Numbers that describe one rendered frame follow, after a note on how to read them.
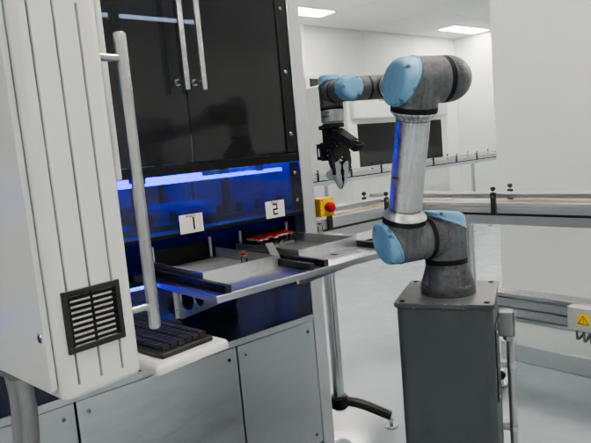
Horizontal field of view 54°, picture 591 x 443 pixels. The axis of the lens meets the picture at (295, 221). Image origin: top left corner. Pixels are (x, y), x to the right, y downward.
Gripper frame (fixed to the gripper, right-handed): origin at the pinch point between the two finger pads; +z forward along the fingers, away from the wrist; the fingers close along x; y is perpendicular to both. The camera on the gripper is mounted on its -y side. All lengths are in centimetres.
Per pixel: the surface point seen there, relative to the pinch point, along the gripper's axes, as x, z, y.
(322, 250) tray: 9.8, 19.8, 1.5
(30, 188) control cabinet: 102, -10, -26
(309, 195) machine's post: -9.7, 4.6, 27.7
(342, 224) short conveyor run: -36, 20, 38
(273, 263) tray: 29.9, 20.2, 1.7
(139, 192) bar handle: 82, -7, -24
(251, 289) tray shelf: 48, 22, -12
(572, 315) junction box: -80, 58, -37
